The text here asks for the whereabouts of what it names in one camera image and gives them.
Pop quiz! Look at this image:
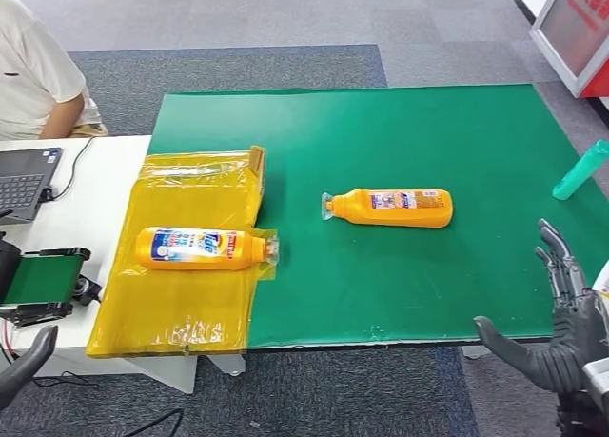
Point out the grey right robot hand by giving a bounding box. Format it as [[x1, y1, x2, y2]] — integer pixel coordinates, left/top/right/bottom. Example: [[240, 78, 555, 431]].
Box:
[[474, 218, 609, 398]]

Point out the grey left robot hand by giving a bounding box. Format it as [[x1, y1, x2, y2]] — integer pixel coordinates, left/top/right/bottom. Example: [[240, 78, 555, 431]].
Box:
[[0, 325, 59, 414]]

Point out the orange detergent bottle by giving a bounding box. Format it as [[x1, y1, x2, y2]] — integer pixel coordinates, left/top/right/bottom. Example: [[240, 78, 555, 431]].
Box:
[[321, 189, 454, 229], [135, 226, 280, 272]]

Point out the white and yellow bottle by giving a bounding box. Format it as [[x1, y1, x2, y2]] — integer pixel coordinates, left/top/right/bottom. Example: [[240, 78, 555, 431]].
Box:
[[592, 260, 609, 298]]

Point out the teal green bottle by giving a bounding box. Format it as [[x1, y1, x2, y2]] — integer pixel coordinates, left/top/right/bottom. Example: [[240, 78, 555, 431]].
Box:
[[552, 139, 609, 202]]

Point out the small green conveyor belt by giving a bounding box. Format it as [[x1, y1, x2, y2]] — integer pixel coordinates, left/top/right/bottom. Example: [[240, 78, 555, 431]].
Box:
[[0, 247, 103, 328]]

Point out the black device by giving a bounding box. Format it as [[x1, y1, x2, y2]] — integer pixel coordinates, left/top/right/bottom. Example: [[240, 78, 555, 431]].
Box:
[[0, 231, 22, 303]]

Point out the grey laptop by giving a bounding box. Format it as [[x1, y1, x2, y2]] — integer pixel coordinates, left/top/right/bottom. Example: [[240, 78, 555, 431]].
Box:
[[0, 147, 63, 226]]

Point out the yellow plastic sheet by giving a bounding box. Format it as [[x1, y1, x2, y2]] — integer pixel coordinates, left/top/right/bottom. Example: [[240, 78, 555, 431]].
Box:
[[85, 145, 279, 360]]

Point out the white table foot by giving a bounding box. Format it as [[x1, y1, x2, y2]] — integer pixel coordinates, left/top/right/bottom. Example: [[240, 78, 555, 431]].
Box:
[[207, 353, 247, 377]]

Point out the person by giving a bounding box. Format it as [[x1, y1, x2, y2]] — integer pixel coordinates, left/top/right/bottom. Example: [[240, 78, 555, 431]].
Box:
[[0, 0, 109, 141]]

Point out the white and red display stand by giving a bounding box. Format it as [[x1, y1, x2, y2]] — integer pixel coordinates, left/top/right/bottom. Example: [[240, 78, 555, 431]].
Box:
[[529, 0, 609, 99]]

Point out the green table mat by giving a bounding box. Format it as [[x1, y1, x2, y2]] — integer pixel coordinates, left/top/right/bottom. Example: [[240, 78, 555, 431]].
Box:
[[147, 84, 609, 350]]

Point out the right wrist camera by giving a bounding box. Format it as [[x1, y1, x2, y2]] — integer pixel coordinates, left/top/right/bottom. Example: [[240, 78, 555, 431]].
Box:
[[582, 356, 609, 418]]

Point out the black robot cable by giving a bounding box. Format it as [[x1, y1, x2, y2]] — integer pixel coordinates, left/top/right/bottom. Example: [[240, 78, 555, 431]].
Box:
[[122, 408, 185, 437]]

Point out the black laptop cable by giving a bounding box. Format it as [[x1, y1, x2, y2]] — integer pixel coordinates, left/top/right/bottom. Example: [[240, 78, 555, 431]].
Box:
[[40, 136, 94, 203]]

